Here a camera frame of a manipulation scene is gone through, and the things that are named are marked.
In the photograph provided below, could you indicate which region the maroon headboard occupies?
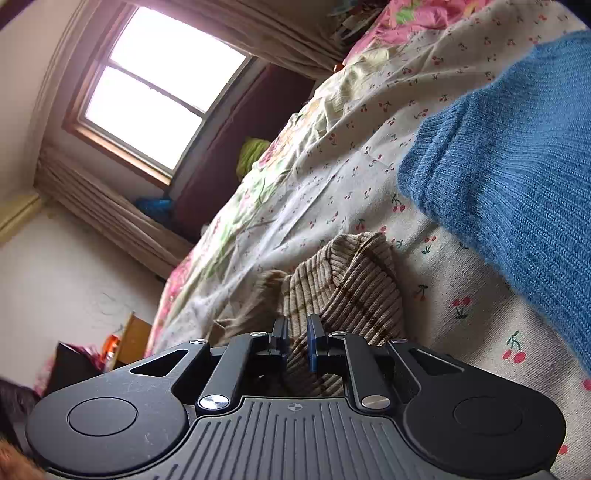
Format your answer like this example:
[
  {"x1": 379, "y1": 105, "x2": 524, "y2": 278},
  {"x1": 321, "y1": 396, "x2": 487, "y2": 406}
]
[{"x1": 173, "y1": 65, "x2": 317, "y2": 241}]

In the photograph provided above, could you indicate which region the floral bedsheet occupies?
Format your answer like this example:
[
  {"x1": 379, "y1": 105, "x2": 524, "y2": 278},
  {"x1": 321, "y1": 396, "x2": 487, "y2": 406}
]
[{"x1": 150, "y1": 99, "x2": 324, "y2": 333}]

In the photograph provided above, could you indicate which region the pile of colourful clutter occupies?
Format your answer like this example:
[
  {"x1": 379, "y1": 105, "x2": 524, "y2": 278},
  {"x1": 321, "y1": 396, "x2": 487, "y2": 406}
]
[{"x1": 325, "y1": 0, "x2": 393, "y2": 47}]

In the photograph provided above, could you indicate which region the brown fuzzy cloth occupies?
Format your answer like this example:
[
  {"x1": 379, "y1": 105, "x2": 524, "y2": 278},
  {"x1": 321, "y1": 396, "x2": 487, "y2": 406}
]
[{"x1": 0, "y1": 440, "x2": 38, "y2": 480}]

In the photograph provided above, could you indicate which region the window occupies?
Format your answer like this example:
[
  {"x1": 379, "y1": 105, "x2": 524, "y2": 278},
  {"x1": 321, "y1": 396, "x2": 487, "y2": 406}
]
[{"x1": 65, "y1": 2, "x2": 257, "y2": 188}]

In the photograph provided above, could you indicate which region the green cloth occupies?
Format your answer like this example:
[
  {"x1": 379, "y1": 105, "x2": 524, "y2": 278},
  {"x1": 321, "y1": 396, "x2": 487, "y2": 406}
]
[{"x1": 236, "y1": 137, "x2": 271, "y2": 179}]

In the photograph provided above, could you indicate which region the pink floral quilt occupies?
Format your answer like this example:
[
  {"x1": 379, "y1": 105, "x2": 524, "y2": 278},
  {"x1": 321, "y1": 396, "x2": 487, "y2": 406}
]
[{"x1": 344, "y1": 0, "x2": 490, "y2": 65}]

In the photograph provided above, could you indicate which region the wooden nightstand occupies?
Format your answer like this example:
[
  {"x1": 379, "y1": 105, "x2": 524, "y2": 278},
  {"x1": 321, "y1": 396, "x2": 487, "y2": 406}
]
[{"x1": 104, "y1": 311, "x2": 153, "y2": 370}]

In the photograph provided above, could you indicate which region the orange clutter on nightstand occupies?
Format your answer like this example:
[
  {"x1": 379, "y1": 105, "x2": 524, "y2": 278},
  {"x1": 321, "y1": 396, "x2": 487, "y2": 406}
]
[{"x1": 102, "y1": 335, "x2": 122, "y2": 365}]

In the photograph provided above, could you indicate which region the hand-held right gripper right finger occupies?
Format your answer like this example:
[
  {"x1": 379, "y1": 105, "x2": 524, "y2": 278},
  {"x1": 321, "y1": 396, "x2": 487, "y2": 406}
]
[{"x1": 306, "y1": 314, "x2": 467, "y2": 411}]

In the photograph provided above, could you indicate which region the blue knit sweater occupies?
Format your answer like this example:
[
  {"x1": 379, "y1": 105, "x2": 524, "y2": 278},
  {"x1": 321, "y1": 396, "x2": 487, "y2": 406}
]
[{"x1": 397, "y1": 30, "x2": 591, "y2": 374}]

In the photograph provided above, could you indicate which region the beige striped ribbed sweater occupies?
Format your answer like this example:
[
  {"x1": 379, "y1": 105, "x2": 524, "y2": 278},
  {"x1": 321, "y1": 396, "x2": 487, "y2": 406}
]
[{"x1": 256, "y1": 232, "x2": 407, "y2": 398}]

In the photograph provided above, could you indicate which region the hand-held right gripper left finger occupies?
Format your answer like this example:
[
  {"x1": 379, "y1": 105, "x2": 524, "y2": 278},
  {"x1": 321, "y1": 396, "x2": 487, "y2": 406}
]
[{"x1": 129, "y1": 316, "x2": 291, "y2": 411}]

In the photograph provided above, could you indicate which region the dark cloth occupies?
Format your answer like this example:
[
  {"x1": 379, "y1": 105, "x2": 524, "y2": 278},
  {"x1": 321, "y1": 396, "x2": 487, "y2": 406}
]
[{"x1": 0, "y1": 378, "x2": 43, "y2": 460}]

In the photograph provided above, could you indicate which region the blue plastic bag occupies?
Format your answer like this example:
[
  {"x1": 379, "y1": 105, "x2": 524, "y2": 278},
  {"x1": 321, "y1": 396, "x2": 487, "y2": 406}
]
[{"x1": 134, "y1": 196, "x2": 175, "y2": 220}]

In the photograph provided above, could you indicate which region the dark bag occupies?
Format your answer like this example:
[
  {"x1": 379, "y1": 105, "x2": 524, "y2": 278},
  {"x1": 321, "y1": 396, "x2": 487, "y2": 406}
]
[{"x1": 44, "y1": 342, "x2": 112, "y2": 398}]

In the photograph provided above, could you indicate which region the cherry print bedsheet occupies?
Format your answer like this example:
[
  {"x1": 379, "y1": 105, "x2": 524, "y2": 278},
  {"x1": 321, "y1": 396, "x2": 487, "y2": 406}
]
[{"x1": 157, "y1": 0, "x2": 591, "y2": 472}]

